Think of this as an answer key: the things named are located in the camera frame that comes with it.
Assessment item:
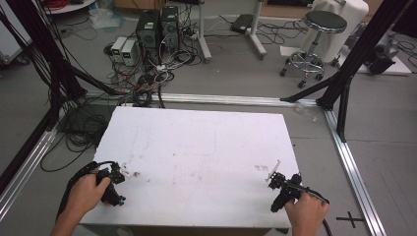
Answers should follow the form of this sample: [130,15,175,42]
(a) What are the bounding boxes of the person's right hand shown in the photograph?
[283,192,330,236]

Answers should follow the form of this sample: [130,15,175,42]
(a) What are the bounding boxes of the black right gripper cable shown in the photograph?
[289,183,334,236]

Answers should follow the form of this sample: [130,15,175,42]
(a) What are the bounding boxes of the person's left hand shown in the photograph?
[66,173,112,219]

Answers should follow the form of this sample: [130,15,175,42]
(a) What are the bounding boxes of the white floor board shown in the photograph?
[336,48,413,77]

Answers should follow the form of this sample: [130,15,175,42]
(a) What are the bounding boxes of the flat black box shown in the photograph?
[229,13,255,35]

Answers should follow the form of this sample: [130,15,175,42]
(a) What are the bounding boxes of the white desk leg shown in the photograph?
[247,0,268,61]
[196,0,213,64]

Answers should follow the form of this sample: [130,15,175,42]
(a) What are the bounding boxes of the black device on white board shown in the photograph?
[363,34,401,76]

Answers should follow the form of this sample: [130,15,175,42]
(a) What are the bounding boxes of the chrome stool with black seat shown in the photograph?
[278,10,348,89]

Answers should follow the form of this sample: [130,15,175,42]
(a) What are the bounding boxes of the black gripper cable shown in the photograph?
[289,183,334,236]
[55,159,116,221]

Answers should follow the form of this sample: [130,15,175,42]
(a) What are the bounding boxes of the black cable bundle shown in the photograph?
[39,100,116,173]

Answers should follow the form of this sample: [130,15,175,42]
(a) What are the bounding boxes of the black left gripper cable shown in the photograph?
[55,159,116,221]

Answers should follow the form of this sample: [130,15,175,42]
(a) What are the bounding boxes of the black frame post with cables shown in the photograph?
[0,0,124,195]

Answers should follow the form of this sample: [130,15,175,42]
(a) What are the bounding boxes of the tangle of mixed cables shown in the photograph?
[103,45,199,109]

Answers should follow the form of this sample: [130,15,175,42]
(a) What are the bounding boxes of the white power supply unit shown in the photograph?
[110,35,129,64]
[120,39,139,67]

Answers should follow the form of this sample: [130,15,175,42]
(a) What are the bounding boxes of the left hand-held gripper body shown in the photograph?
[95,161,128,207]

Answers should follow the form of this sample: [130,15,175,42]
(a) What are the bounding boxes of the clear plastic bag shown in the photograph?
[89,7,127,32]

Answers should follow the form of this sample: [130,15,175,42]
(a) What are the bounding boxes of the aluminium floor rail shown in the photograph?
[322,107,388,236]
[0,127,59,221]
[84,90,320,108]

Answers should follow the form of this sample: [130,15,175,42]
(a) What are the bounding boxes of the black computer tower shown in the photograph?
[135,9,162,66]
[159,5,182,54]

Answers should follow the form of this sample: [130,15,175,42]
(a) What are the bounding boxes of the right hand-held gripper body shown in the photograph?
[268,171,304,214]

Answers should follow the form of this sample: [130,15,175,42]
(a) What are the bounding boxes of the round white table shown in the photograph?
[41,0,98,16]

